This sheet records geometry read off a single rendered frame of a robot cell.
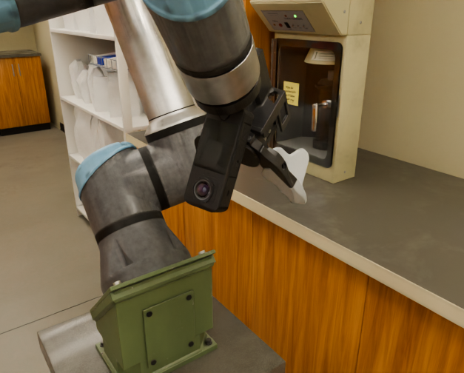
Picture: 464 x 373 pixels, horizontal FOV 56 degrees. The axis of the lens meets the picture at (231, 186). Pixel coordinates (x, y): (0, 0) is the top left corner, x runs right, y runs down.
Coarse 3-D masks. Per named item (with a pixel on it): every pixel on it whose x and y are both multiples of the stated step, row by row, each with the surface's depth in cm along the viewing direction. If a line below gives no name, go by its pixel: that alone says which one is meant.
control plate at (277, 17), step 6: (264, 12) 141; (270, 12) 138; (276, 12) 136; (282, 12) 134; (288, 12) 132; (294, 12) 130; (300, 12) 128; (270, 18) 142; (276, 18) 139; (282, 18) 137; (288, 18) 135; (294, 18) 133; (300, 18) 131; (306, 18) 129; (270, 24) 145; (276, 24) 143; (282, 24) 141; (294, 24) 136; (300, 24) 134; (306, 24) 132; (294, 30) 139; (300, 30) 137; (306, 30) 135; (312, 30) 133
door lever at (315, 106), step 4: (324, 100) 138; (316, 104) 135; (320, 104) 137; (324, 104) 138; (312, 108) 137; (316, 108) 136; (324, 108) 139; (312, 112) 137; (316, 112) 136; (312, 116) 138; (316, 116) 137; (312, 120) 138; (316, 120) 138; (312, 124) 138; (316, 124) 138; (312, 128) 139; (316, 128) 139
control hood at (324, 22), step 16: (256, 0) 139; (272, 0) 133; (288, 0) 128; (304, 0) 123; (320, 0) 118; (336, 0) 121; (320, 16) 124; (336, 16) 123; (288, 32) 143; (304, 32) 137; (320, 32) 131; (336, 32) 126
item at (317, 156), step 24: (288, 48) 146; (312, 48) 138; (336, 48) 130; (288, 72) 149; (312, 72) 140; (336, 72) 132; (312, 96) 142; (336, 96) 134; (288, 144) 157; (312, 144) 147
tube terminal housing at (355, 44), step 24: (360, 0) 126; (360, 24) 130; (360, 48) 133; (360, 72) 136; (360, 96) 140; (336, 120) 138; (360, 120) 144; (336, 144) 140; (312, 168) 152; (336, 168) 144
